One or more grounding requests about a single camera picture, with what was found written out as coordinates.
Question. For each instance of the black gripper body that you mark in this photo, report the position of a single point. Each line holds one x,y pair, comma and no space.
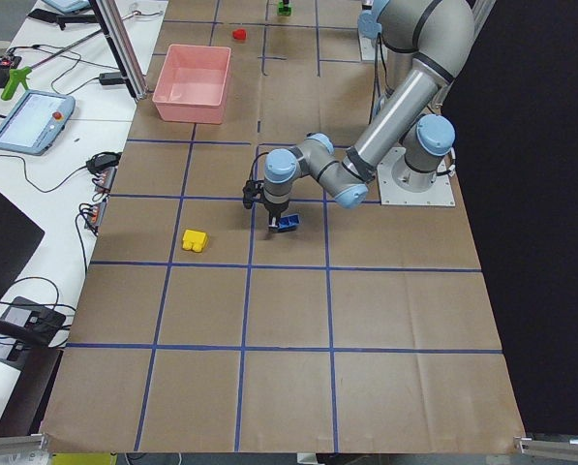
273,210

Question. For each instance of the yellow toy block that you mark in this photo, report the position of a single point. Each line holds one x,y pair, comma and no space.
194,240

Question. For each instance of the red toy block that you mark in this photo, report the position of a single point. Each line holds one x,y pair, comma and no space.
239,34

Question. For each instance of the teach pendant tablet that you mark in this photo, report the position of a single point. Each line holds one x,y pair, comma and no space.
35,122

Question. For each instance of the green toy block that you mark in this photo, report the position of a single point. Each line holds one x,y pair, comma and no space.
284,8

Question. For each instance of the green handled grabber tool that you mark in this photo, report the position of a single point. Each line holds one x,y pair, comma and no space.
17,78

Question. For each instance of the pink plastic box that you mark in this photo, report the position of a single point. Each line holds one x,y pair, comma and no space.
193,84

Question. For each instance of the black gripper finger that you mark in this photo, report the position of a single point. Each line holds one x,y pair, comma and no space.
272,226

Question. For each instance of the blue toy block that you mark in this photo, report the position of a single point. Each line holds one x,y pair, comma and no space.
288,223

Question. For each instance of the aluminium frame post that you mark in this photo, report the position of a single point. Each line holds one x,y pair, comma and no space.
114,30

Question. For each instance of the usb hub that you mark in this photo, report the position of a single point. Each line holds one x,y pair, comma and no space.
103,180

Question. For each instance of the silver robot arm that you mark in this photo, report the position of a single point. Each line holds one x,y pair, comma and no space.
421,47

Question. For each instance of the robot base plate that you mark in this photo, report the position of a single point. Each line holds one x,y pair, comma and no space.
401,186

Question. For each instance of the black power adapter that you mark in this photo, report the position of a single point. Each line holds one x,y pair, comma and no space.
109,79

